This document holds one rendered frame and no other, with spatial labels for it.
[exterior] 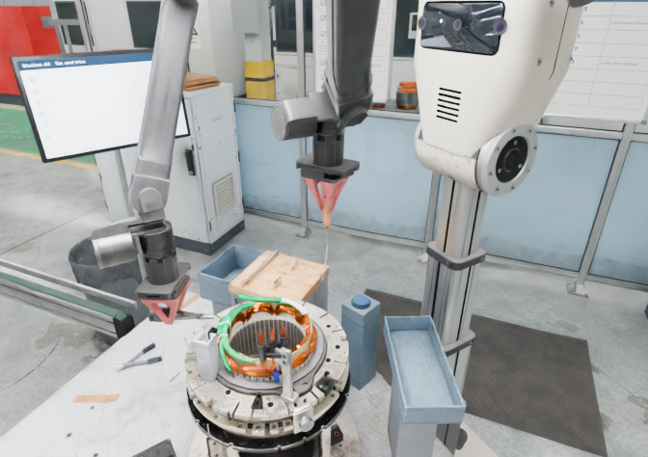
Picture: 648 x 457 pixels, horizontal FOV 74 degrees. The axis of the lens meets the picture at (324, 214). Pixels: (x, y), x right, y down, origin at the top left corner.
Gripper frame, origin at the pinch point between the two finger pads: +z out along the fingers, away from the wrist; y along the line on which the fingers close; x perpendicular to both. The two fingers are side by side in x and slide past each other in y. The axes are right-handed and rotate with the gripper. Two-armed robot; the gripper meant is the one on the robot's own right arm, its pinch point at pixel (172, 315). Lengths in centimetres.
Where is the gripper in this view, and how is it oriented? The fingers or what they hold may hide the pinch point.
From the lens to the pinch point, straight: 90.2
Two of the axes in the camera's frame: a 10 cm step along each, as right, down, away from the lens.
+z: 0.0, 9.0, 4.4
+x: 10.0, 0.4, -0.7
